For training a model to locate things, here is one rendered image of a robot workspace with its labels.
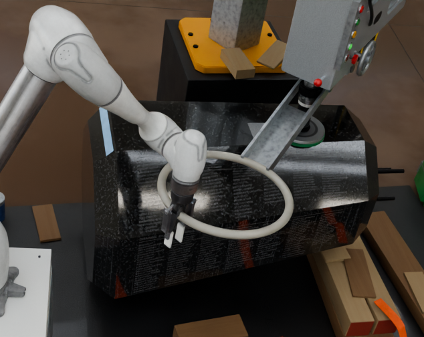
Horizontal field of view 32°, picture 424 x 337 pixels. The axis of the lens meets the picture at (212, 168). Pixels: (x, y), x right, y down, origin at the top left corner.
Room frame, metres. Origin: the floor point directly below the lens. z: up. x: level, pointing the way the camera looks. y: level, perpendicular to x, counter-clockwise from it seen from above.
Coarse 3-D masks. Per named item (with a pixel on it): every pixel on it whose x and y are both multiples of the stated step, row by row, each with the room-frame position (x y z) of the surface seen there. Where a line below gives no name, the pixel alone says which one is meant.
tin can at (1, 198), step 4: (0, 192) 2.64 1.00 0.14; (0, 196) 2.60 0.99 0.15; (4, 196) 2.61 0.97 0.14; (0, 200) 2.58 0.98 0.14; (4, 200) 2.59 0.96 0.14; (0, 204) 2.56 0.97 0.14; (4, 204) 2.59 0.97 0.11; (0, 208) 2.56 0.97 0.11; (4, 208) 2.59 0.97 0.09; (0, 212) 2.56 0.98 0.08; (4, 212) 2.59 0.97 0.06; (0, 216) 2.56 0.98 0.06; (4, 216) 2.58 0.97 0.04; (0, 220) 2.56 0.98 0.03
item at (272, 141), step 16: (288, 96) 2.52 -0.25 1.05; (320, 96) 2.53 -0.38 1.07; (288, 112) 2.48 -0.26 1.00; (304, 112) 2.49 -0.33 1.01; (272, 128) 2.40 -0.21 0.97; (288, 128) 2.40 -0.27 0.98; (256, 144) 2.30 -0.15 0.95; (272, 144) 2.32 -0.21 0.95; (288, 144) 2.30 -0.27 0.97; (256, 160) 2.23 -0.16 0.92; (272, 160) 2.20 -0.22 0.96
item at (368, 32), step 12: (372, 0) 2.74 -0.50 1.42; (384, 0) 2.85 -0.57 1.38; (396, 0) 3.12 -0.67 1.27; (372, 12) 2.63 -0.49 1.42; (384, 12) 2.91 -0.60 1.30; (396, 12) 3.11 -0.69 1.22; (372, 24) 2.78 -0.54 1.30; (384, 24) 2.97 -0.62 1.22; (360, 36) 2.67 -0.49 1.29; (372, 36) 2.84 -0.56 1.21; (360, 48) 2.72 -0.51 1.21; (348, 72) 2.72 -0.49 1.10
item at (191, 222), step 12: (216, 156) 2.20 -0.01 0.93; (228, 156) 2.21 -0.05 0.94; (240, 156) 2.22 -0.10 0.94; (168, 168) 2.04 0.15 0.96; (264, 168) 2.17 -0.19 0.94; (276, 180) 2.12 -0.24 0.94; (288, 192) 2.05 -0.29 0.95; (168, 204) 1.84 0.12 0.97; (288, 204) 1.98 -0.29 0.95; (180, 216) 1.80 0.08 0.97; (288, 216) 1.91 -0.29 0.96; (204, 228) 1.76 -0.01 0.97; (216, 228) 1.76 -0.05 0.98; (264, 228) 1.82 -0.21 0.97; (276, 228) 1.84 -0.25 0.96
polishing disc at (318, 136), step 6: (312, 120) 2.64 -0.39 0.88; (318, 120) 2.65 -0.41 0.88; (312, 126) 2.60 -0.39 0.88; (318, 126) 2.60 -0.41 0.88; (300, 132) 2.54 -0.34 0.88; (306, 132) 2.54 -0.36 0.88; (312, 132) 2.55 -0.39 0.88; (318, 132) 2.56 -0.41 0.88; (324, 132) 2.57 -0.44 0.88; (300, 138) 2.49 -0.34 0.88; (306, 138) 2.50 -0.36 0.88; (312, 138) 2.51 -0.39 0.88; (318, 138) 2.52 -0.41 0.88
